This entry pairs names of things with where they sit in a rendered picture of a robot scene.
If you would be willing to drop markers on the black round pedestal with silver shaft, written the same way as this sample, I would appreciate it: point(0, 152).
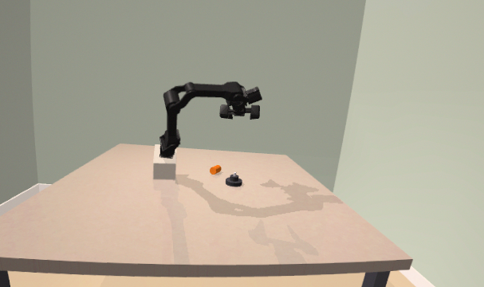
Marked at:
point(233, 181)

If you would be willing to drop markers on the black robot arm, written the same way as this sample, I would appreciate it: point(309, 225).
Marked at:
point(234, 93)

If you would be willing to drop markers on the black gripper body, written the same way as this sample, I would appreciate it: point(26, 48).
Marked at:
point(254, 110)

